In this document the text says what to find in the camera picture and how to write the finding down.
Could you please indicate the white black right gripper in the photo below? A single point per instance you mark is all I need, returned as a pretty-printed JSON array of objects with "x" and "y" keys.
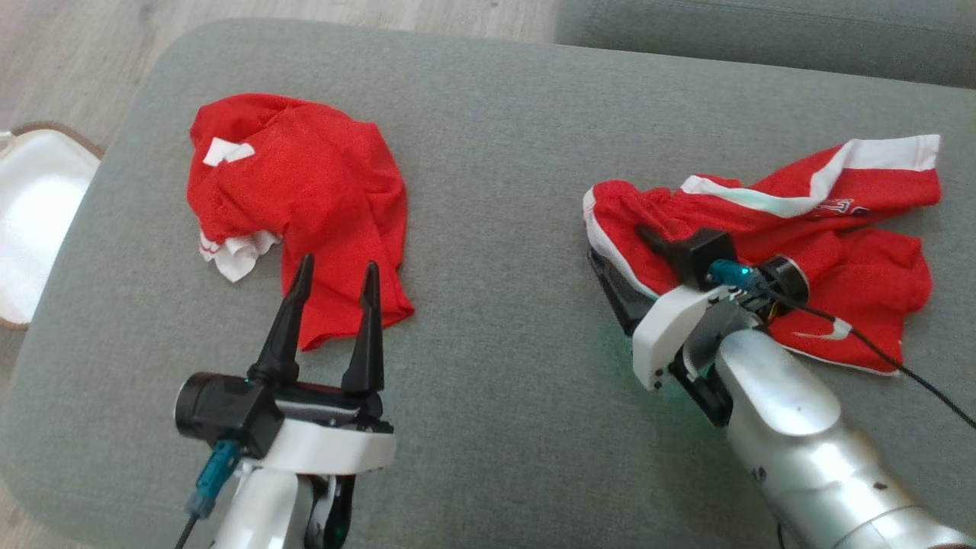
[{"x": 671, "y": 320}]

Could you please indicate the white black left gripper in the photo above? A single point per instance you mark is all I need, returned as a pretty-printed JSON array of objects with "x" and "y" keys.
[{"x": 328, "y": 450}]

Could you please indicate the red shirt with white trim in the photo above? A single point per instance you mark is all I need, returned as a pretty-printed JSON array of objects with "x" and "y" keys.
[{"x": 305, "y": 183}]

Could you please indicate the red shorts with white stripe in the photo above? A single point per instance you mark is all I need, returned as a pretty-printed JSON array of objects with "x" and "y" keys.
[{"x": 854, "y": 267}]

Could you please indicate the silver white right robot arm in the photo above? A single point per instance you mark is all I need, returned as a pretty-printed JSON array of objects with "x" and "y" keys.
[{"x": 793, "y": 427}]

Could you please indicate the grey fabric sofa seat cushion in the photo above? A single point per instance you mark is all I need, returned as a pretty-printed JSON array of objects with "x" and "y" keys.
[{"x": 503, "y": 229}]

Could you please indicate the grey fabric sofa back cushion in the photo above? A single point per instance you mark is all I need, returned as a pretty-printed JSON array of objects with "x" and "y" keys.
[{"x": 762, "y": 38}]

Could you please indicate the white laundry basket, brown rim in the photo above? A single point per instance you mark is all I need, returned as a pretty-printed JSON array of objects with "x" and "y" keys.
[{"x": 38, "y": 221}]

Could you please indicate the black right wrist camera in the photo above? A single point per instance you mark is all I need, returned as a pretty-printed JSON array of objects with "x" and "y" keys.
[{"x": 709, "y": 252}]

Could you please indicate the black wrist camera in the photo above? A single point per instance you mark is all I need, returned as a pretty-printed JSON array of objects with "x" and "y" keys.
[
  {"x": 225, "y": 412},
  {"x": 709, "y": 252}
]

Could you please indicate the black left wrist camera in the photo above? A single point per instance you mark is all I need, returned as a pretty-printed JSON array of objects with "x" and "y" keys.
[{"x": 225, "y": 412}]

